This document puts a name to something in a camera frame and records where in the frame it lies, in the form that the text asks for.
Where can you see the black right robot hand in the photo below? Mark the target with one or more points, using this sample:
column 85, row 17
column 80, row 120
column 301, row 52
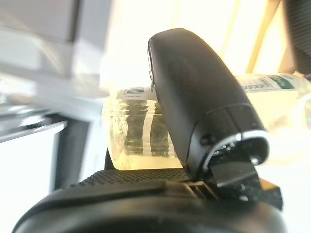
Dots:
column 194, row 97

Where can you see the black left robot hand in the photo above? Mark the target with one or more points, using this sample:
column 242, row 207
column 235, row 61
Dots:
column 301, row 29

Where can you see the clear bottle of yellow drink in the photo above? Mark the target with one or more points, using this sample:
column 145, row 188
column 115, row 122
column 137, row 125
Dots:
column 136, row 162

